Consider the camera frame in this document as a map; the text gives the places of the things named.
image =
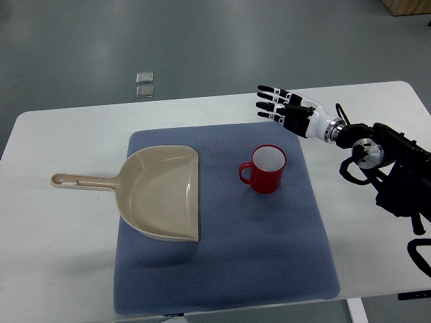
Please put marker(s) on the metal floor plate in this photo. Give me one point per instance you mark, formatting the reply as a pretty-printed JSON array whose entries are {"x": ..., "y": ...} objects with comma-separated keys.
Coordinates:
[
  {"x": 144, "y": 91},
  {"x": 144, "y": 77}
]

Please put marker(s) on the upper metal floor plate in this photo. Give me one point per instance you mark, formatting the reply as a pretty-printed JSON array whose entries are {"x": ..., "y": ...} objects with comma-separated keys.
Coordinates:
[{"x": 144, "y": 77}]

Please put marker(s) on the lower metal floor plate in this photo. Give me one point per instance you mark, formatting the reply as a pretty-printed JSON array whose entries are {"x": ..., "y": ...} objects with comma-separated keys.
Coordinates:
[{"x": 144, "y": 91}]

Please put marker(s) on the white table leg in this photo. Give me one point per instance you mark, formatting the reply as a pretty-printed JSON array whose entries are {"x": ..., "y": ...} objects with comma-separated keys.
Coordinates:
[{"x": 356, "y": 310}]

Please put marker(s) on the blue textured mat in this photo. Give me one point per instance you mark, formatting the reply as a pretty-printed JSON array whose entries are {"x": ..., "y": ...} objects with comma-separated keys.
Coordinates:
[{"x": 254, "y": 248}]

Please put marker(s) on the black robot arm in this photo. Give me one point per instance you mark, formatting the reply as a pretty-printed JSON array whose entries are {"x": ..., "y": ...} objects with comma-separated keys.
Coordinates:
[{"x": 398, "y": 168}]

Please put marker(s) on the red mug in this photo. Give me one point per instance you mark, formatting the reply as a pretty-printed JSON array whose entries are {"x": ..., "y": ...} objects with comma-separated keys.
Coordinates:
[{"x": 264, "y": 171}]

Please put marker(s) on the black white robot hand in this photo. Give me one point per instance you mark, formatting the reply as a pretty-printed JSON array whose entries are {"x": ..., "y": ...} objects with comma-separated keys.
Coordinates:
[{"x": 297, "y": 114}]

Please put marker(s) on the black table control panel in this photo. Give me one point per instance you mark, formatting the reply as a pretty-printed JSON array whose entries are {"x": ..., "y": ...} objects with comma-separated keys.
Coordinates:
[{"x": 414, "y": 295}]

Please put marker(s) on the wooden box corner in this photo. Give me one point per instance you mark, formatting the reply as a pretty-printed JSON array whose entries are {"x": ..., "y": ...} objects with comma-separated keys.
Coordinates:
[{"x": 407, "y": 7}]

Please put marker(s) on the beige plastic dustpan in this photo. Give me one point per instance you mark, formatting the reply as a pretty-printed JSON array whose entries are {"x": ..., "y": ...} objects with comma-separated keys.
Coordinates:
[{"x": 156, "y": 191}]

